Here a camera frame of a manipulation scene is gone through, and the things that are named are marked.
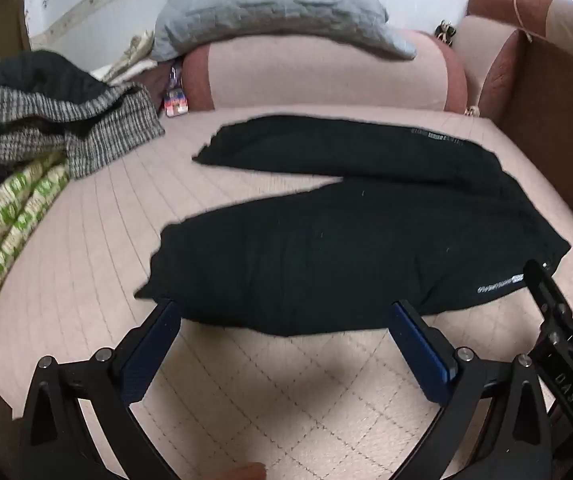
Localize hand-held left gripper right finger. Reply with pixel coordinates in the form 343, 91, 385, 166
389, 299, 558, 480

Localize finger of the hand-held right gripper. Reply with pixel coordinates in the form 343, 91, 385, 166
523, 258, 573, 331

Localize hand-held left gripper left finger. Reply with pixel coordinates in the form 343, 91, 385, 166
16, 299, 182, 480

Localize black pants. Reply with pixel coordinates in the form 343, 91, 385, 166
134, 114, 573, 339

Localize person's left hand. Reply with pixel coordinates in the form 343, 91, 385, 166
225, 462, 268, 480

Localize pink quilted sofa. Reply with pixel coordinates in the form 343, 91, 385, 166
0, 0, 573, 480

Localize brown and pink sofa armrest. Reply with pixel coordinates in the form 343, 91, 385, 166
453, 0, 573, 311

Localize red and blue packet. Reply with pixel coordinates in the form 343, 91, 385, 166
163, 66, 190, 119

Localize pink sofa backrest cushion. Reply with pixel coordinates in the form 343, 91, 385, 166
180, 29, 468, 113

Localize beige floral cloth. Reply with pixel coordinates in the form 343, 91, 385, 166
102, 29, 158, 84

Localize black garment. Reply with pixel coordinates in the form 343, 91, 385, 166
0, 50, 113, 111

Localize grey quilted pillow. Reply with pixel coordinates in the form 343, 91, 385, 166
150, 0, 418, 62

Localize beige strap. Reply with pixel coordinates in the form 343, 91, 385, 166
513, 0, 535, 44

